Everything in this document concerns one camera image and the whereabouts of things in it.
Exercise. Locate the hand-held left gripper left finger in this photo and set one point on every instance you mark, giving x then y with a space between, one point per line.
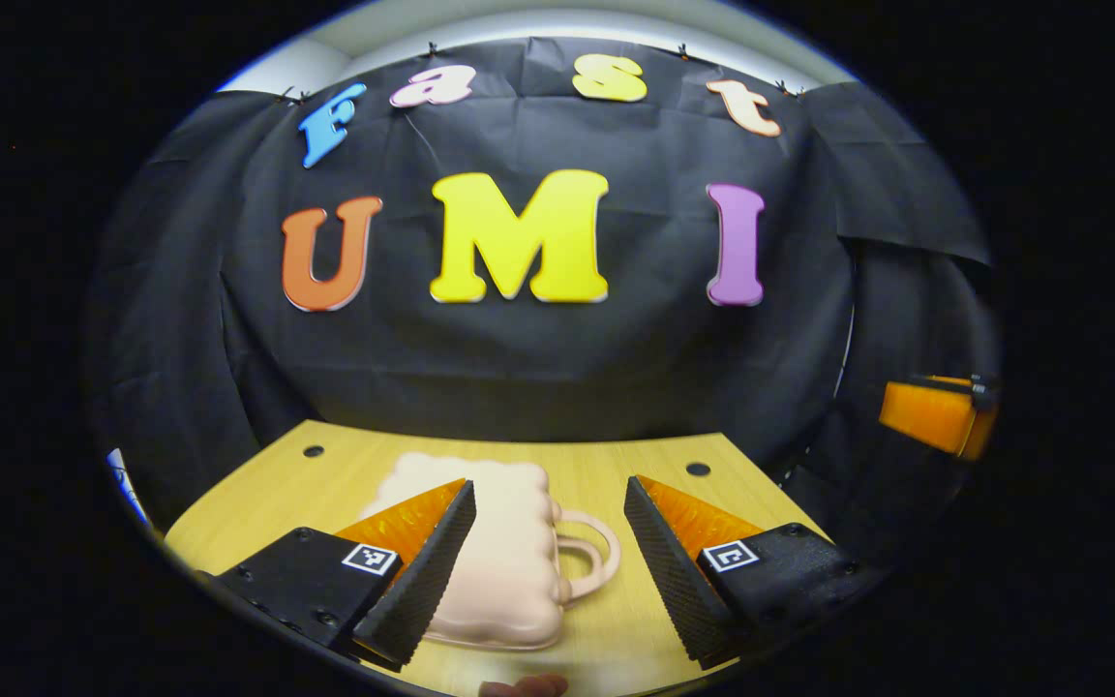
422 581

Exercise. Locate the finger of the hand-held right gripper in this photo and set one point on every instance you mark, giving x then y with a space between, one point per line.
930 414

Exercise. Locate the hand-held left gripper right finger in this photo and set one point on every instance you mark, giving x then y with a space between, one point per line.
669 581

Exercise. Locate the pink suitcase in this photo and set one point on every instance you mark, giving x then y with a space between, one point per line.
509 561

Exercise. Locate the black backdrop cloth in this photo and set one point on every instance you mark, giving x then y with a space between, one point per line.
616 368

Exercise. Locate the white patterned panel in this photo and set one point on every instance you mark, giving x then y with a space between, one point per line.
127 484

